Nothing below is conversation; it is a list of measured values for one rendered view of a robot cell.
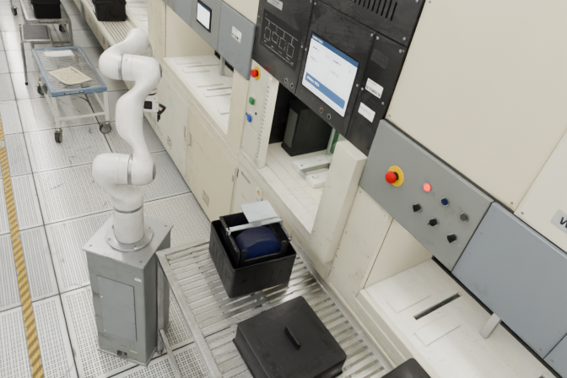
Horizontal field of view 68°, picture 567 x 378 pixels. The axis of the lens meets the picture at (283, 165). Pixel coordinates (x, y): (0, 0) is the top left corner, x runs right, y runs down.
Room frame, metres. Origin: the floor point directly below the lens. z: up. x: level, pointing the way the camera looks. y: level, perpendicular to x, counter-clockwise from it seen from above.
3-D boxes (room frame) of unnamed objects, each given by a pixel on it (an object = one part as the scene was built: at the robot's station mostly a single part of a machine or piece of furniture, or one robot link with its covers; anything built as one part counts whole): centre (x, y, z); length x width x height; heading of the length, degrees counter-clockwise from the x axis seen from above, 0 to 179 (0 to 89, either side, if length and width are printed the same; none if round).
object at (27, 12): (4.64, 3.03, 0.24); 0.94 x 0.53 x 0.48; 38
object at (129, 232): (1.28, 0.60, 0.85); 0.19 x 0.19 x 0.18
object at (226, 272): (1.25, 0.06, 0.85); 0.28 x 0.28 x 0.17; 32
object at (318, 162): (1.88, -0.19, 0.89); 0.22 x 0.21 x 0.04; 128
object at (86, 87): (3.31, 2.00, 0.24); 0.97 x 0.52 x 0.48; 41
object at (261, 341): (0.87, -0.15, 0.83); 0.29 x 0.29 x 0.13; 40
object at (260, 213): (1.25, 0.06, 0.93); 0.24 x 0.20 x 0.32; 122
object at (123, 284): (1.28, 0.60, 0.38); 0.28 x 0.28 x 0.76; 83
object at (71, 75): (3.15, 1.91, 0.47); 0.31 x 0.23 x 0.02; 60
